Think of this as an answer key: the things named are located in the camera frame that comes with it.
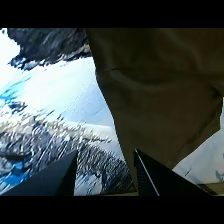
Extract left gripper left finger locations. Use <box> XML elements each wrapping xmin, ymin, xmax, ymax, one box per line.
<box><xmin>2</xmin><ymin>149</ymin><xmax>79</xmax><ymax>197</ymax></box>

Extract brown garment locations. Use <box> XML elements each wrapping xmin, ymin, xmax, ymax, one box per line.
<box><xmin>85</xmin><ymin>27</ymin><xmax>224</xmax><ymax>188</ymax></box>

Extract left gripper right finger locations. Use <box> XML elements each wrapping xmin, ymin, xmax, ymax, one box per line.
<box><xmin>133</xmin><ymin>148</ymin><xmax>210</xmax><ymax>197</ymax></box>

